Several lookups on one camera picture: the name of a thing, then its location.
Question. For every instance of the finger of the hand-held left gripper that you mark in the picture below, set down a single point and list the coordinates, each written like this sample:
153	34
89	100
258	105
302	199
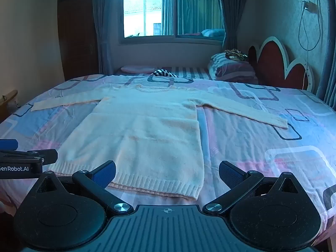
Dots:
39	154
8	145

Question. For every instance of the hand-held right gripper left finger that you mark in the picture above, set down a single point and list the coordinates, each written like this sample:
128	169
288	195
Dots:
104	174

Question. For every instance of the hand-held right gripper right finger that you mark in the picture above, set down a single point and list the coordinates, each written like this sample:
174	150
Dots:
231	175

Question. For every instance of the cream yellow towel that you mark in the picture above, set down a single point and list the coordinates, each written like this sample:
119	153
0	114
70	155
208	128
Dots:
147	136

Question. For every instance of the patterned pink bed sheet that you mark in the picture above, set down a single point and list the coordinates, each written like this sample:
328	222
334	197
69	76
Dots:
249	147

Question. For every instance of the folded pink cloth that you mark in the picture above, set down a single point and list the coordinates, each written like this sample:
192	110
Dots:
136	69

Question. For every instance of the grey striped mattress sheet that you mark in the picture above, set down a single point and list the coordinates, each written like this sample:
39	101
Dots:
193	72

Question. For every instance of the white striped pillow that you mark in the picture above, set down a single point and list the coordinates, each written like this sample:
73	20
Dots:
223	59

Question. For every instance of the black white striped cloth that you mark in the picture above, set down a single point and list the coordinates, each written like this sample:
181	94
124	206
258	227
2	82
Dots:
164	73

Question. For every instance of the red flower-shaped headboard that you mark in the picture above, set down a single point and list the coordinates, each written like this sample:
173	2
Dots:
273	60

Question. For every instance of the dark wooden wardrobe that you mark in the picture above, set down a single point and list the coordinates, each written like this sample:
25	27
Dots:
76	36

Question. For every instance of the grey window curtain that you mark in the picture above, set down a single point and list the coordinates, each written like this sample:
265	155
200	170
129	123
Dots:
107	31
231	13

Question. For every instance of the teal bedding behind window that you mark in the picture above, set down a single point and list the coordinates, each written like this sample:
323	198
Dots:
214	33

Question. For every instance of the teal side curtain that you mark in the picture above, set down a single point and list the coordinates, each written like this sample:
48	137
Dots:
329	71

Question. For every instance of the sliding glass window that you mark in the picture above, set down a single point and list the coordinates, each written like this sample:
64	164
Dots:
147	10

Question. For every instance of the wall power socket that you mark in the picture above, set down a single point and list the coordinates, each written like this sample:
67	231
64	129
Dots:
311	6

